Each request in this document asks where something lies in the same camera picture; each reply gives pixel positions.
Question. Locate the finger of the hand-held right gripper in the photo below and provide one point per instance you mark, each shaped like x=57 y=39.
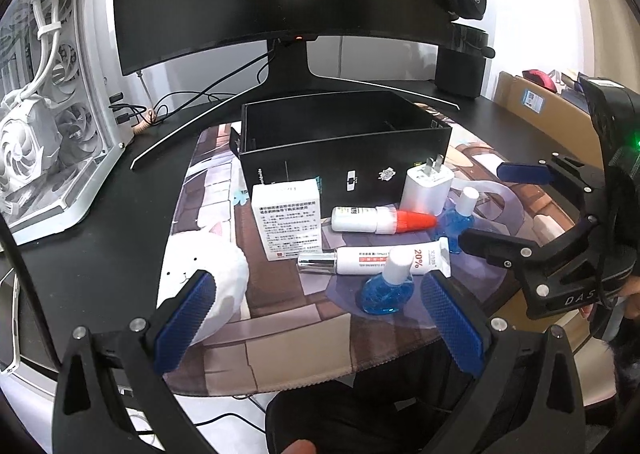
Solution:
x=495 y=246
x=522 y=172

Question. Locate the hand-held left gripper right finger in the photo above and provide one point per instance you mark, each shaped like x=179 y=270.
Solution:
x=450 y=324

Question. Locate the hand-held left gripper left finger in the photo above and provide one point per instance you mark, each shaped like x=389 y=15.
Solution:
x=185 y=319

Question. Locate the blue bottle with white cap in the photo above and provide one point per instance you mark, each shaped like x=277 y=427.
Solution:
x=385 y=289
x=450 y=224

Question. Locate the white charger plug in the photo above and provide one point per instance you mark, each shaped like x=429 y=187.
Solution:
x=425 y=189

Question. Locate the white tube with silver cap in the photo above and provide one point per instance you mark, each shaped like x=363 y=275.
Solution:
x=370 y=259

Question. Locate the white red-capped dropper bottle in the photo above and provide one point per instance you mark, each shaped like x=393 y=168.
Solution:
x=355 y=219

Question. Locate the white medicine box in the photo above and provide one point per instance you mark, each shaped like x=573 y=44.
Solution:
x=287 y=219

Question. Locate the black storage box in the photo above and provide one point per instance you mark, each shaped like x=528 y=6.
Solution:
x=320 y=169

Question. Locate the black desktop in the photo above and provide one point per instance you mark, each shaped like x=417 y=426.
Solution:
x=125 y=234

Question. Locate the person's right hand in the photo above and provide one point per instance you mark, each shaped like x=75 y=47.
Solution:
x=631 y=286

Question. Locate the person's left hand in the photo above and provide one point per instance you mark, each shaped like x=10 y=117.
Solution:
x=297 y=448

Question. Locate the cardboard box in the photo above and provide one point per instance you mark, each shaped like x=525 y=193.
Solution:
x=550 y=109

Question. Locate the red object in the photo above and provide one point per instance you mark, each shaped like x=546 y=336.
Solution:
x=537 y=79

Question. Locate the printed desk mat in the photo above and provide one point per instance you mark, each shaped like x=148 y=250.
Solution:
x=280 y=334

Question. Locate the small dark item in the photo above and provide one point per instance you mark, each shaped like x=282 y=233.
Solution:
x=567 y=83

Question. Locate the black speaker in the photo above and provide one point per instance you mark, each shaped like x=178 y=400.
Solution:
x=460 y=77

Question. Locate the person's dark pants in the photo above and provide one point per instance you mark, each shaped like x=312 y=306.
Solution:
x=350 y=414

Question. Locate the white-edged phone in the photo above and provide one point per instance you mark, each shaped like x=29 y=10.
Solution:
x=12 y=334

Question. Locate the white computer case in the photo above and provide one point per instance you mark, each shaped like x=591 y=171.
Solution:
x=50 y=134

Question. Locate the black monitor stand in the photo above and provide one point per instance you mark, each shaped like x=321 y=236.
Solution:
x=290 y=69

